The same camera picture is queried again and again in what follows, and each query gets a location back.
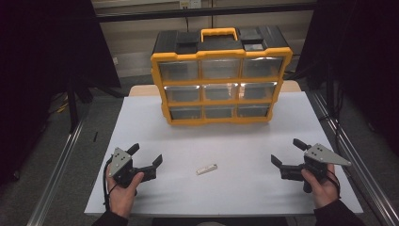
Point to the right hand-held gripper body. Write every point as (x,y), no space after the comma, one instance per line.
(323,154)

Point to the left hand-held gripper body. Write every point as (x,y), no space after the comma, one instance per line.
(120,161)

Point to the white silver nail clipper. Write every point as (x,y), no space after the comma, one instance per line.
(206,169)

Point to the small clear plastic drawer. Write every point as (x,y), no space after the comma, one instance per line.
(185,113)

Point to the yellow black drawer organizer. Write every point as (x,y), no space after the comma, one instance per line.
(175,41)

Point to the person's left hand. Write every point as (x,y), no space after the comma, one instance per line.
(124,196)

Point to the person's right hand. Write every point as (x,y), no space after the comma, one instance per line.
(323,191)

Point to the small black floor object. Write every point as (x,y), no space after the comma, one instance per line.
(95,137)

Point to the black metal stand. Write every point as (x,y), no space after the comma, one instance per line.
(330,91)
(73,106)

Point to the black curtain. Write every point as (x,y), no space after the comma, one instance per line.
(363,56)
(37,62)

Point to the group of clear drawers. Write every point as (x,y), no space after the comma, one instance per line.
(220,68)

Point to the black horizontal bar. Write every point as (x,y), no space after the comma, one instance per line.
(200,12)

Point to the metal floor rail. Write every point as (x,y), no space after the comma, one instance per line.
(360,163)
(55,175)

